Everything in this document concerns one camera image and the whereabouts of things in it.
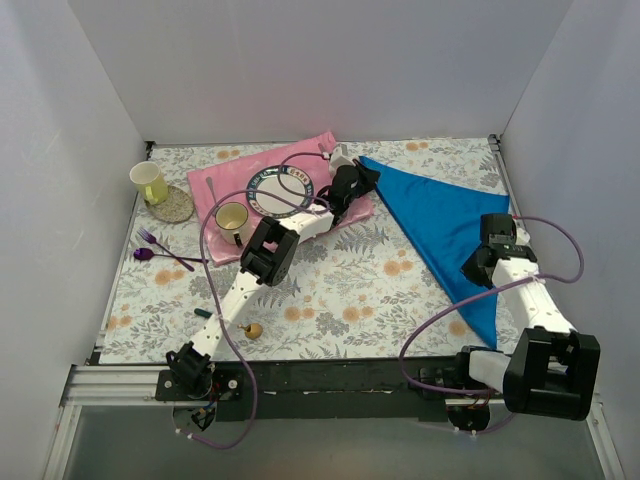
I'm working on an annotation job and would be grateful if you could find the blue cloth napkin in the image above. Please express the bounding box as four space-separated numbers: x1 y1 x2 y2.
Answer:
358 155 511 350

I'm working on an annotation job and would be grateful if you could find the gold spoon teal handle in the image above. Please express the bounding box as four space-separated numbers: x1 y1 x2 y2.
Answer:
194 308 263 340

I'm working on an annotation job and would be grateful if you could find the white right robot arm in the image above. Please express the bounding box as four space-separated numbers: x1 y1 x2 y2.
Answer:
452 213 600 421

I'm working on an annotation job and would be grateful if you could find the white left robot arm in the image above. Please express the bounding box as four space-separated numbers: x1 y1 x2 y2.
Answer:
157 152 380 400

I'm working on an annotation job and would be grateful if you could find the white plate green rim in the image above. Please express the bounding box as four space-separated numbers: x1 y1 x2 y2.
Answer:
246 166 314 219

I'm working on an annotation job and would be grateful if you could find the pink satin placemat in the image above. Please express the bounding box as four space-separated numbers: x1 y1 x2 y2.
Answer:
187 132 374 266

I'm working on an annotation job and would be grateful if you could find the silver spoon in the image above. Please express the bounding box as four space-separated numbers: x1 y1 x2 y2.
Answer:
205 177 218 208

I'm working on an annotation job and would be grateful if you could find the round speckled coaster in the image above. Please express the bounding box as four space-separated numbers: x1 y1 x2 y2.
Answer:
146 185 194 223

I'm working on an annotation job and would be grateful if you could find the yellow mug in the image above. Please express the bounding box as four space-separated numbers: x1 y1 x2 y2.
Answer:
129 161 169 205

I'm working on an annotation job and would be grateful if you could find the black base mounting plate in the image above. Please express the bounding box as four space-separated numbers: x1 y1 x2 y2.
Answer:
155 355 500 422

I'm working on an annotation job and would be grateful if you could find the purple plastic fork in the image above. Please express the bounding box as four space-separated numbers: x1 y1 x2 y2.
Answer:
137 228 195 272

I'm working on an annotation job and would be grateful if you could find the purple plastic spoon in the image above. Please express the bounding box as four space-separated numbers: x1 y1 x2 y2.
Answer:
133 248 208 263

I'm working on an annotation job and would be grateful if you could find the aluminium front frame rail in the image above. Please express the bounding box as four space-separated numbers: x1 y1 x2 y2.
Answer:
59 363 611 411

